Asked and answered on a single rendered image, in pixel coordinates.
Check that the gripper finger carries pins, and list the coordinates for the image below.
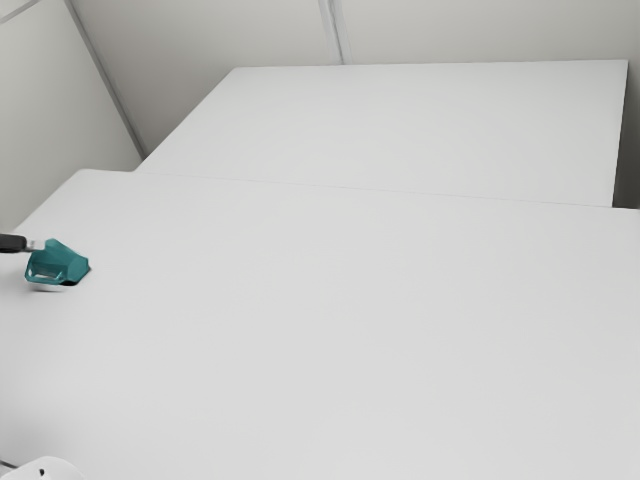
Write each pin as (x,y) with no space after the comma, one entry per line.
(14,243)

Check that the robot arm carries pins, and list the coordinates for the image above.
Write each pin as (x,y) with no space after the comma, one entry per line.
(56,470)

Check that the teal faceted mug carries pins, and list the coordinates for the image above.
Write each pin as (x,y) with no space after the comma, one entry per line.
(56,265)

